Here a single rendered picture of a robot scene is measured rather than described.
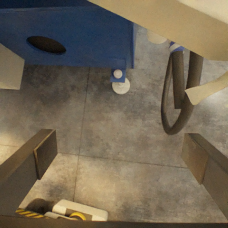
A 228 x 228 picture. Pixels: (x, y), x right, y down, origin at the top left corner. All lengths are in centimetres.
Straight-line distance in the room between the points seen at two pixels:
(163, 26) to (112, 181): 86
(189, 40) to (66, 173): 94
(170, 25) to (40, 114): 98
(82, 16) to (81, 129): 62
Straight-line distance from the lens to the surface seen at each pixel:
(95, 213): 91
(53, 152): 16
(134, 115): 93
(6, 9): 61
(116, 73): 79
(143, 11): 19
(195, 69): 31
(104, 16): 52
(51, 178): 107
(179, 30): 18
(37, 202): 101
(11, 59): 88
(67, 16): 55
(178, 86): 36
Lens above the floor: 93
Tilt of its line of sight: 80 degrees down
